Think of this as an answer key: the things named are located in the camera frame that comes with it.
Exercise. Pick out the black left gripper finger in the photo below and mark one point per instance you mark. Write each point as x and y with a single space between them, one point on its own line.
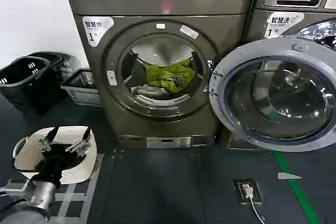
81 143
50 138

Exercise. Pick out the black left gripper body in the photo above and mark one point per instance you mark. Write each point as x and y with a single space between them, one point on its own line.
53 159

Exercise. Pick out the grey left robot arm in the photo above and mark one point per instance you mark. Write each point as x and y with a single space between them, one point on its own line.
21 212

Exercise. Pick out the white woven plastic laundry basket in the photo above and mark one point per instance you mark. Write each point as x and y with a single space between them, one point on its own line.
29 153

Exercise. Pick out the grey plastic laundry basket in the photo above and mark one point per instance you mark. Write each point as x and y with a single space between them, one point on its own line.
81 91

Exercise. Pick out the black plastic laundry basket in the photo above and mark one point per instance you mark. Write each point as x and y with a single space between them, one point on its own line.
29 87
68 64

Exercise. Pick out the white garment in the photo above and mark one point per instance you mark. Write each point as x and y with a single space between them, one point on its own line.
149 89

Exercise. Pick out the green garment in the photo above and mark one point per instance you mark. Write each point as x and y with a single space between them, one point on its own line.
168 75

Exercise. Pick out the steel floor socket box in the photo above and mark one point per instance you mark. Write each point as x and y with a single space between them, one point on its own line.
237 191

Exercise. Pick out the white charger plug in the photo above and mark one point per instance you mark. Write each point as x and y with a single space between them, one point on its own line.
247 190

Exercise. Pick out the round glass dryer door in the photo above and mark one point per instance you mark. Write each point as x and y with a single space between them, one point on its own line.
275 98

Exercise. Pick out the white floor tape piece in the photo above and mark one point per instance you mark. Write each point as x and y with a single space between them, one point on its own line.
287 176

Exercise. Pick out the green floor tape strip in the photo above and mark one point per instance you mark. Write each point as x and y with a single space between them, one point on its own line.
296 190

